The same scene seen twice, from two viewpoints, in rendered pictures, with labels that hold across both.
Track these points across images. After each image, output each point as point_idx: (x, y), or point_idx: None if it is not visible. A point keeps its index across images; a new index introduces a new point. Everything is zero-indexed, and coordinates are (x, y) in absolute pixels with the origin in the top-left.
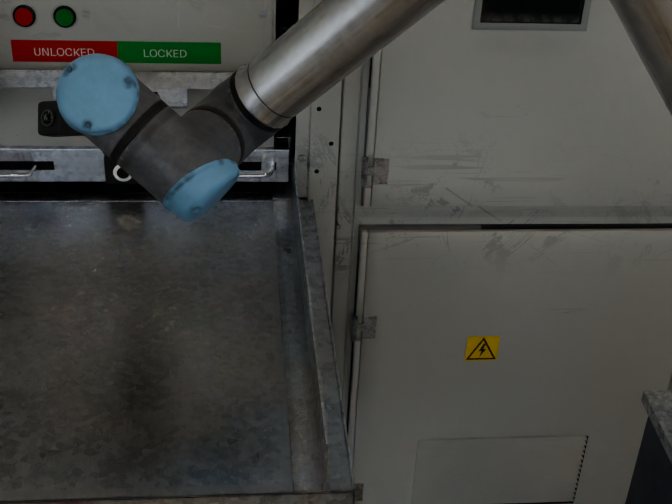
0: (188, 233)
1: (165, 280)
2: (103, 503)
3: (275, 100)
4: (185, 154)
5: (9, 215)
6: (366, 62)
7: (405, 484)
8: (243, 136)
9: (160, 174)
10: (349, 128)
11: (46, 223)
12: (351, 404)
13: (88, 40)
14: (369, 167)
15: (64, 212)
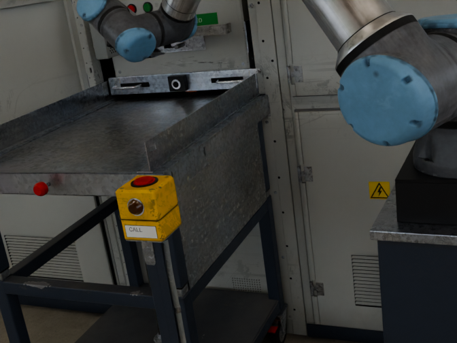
0: (193, 107)
1: (164, 120)
2: (61, 175)
3: (173, 3)
4: (122, 24)
5: (123, 105)
6: (283, 11)
7: (349, 286)
8: (163, 24)
9: (111, 35)
10: (280, 51)
11: (135, 107)
12: (307, 226)
13: None
14: (291, 71)
15: (147, 103)
